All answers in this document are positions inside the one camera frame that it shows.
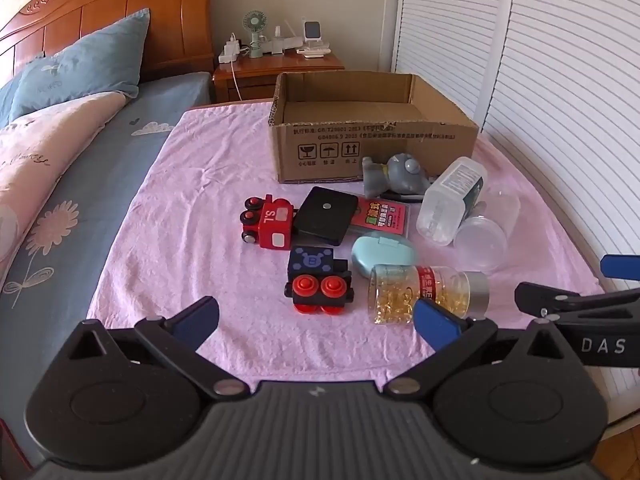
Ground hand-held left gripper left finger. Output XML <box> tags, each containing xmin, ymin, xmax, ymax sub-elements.
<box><xmin>67</xmin><ymin>296</ymin><xmax>251</xmax><ymax>402</ymax></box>

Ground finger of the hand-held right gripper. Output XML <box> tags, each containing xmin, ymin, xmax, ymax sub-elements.
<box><xmin>515</xmin><ymin>282</ymin><xmax>640</xmax><ymax>317</ymax></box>
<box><xmin>600</xmin><ymin>255</ymin><xmax>640</xmax><ymax>278</ymax></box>

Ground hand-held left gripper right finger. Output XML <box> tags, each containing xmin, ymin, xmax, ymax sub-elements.
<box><xmin>382</xmin><ymin>299</ymin><xmax>583</xmax><ymax>401</ymax></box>

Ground clear bottle of golden capsules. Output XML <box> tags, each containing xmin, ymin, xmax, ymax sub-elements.
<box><xmin>367</xmin><ymin>264</ymin><xmax>491</xmax><ymax>327</ymax></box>

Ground teal oval case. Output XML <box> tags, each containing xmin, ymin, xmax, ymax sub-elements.
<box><xmin>351</xmin><ymin>234</ymin><xmax>416</xmax><ymax>278</ymax></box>

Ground clear plastic jar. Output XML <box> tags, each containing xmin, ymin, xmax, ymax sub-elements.
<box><xmin>452</xmin><ymin>180</ymin><xmax>521</xmax><ymax>273</ymax></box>

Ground red card pack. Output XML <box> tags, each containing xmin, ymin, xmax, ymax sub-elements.
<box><xmin>347</xmin><ymin>197</ymin><xmax>412</xmax><ymax>238</ymax></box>

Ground red toy train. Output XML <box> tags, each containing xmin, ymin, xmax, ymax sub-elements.
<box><xmin>239</xmin><ymin>194</ymin><xmax>297</xmax><ymax>251</ymax></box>

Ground white plastic bottle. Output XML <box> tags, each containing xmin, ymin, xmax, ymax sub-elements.
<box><xmin>416</xmin><ymin>156</ymin><xmax>488</xmax><ymax>247</ymax></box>

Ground black toy train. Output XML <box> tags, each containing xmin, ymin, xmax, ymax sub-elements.
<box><xmin>284</xmin><ymin>246</ymin><xmax>357</xmax><ymax>316</ymax></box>

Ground black power bank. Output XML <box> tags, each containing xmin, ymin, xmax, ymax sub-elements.
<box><xmin>292</xmin><ymin>186</ymin><xmax>360</xmax><ymax>247</ymax></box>

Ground grey elephant toy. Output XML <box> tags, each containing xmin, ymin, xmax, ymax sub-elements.
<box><xmin>361</xmin><ymin>152</ymin><xmax>433</xmax><ymax>200</ymax></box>

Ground brown cardboard box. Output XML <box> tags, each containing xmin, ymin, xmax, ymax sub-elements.
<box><xmin>267</xmin><ymin>72</ymin><xmax>480</xmax><ymax>184</ymax></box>

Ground pink cloth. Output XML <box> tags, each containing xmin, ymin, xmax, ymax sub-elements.
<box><xmin>86</xmin><ymin>97</ymin><xmax>608</xmax><ymax>386</ymax></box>

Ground white louvered closet door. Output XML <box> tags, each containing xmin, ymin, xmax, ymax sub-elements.
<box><xmin>480</xmin><ymin>0</ymin><xmax>640</xmax><ymax>456</ymax></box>
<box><xmin>391</xmin><ymin>0</ymin><xmax>516</xmax><ymax>133</ymax></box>

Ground pink quilt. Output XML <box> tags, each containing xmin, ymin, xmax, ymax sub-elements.
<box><xmin>0</xmin><ymin>91</ymin><xmax>132</xmax><ymax>281</ymax></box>

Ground wooden nightstand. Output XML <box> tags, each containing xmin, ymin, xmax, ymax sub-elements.
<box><xmin>212</xmin><ymin>52</ymin><xmax>346</xmax><ymax>103</ymax></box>

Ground white power strip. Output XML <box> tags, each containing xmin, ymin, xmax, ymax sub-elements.
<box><xmin>218</xmin><ymin>35</ymin><xmax>246</xmax><ymax>65</ymax></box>

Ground blue pillow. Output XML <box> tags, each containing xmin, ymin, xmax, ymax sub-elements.
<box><xmin>9</xmin><ymin>8</ymin><xmax>151</xmax><ymax>121</ymax></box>
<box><xmin>0</xmin><ymin>52</ymin><xmax>46</xmax><ymax>131</ymax></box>

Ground white router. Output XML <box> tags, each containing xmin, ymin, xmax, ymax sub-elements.
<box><xmin>262</xmin><ymin>19</ymin><xmax>303</xmax><ymax>56</ymax></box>

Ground green desk fan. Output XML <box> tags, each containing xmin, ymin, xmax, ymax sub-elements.
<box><xmin>243</xmin><ymin>11</ymin><xmax>267</xmax><ymax>58</ymax></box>

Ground phone on white stand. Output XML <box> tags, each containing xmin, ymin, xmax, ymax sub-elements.
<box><xmin>296</xmin><ymin>21</ymin><xmax>333</xmax><ymax>59</ymax></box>

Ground wooden headboard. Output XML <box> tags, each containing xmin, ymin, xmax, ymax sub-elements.
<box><xmin>0</xmin><ymin>0</ymin><xmax>216</xmax><ymax>83</ymax></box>

